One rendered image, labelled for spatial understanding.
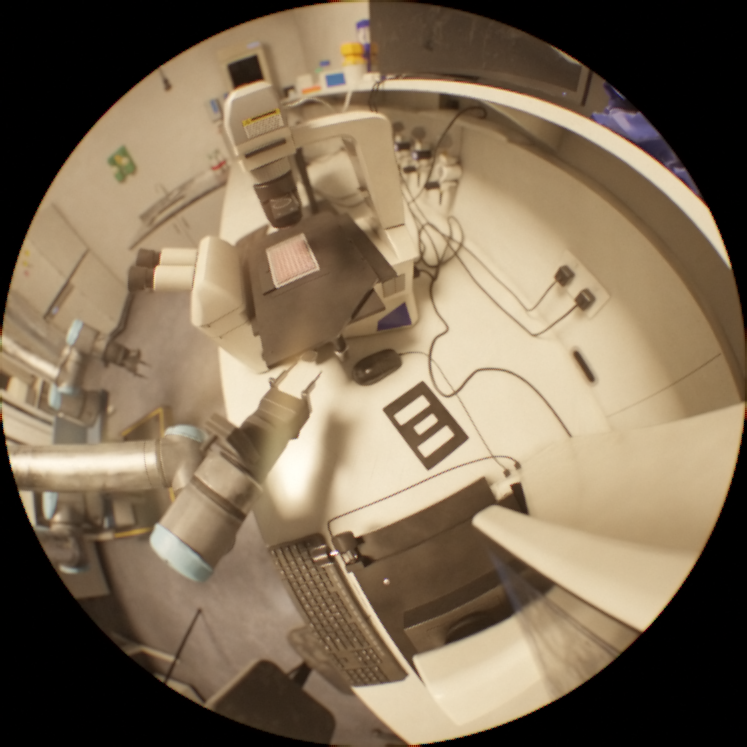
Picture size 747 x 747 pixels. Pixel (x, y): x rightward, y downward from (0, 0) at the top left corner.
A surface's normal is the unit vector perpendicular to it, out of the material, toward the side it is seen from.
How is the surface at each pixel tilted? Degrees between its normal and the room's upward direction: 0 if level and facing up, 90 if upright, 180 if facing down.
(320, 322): 0
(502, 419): 0
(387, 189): 90
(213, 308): 86
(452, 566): 0
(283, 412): 22
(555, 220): 90
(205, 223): 90
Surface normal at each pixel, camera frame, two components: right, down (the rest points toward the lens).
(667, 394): -0.91, 0.40
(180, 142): 0.40, 0.83
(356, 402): -0.09, -0.40
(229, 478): 0.51, -0.51
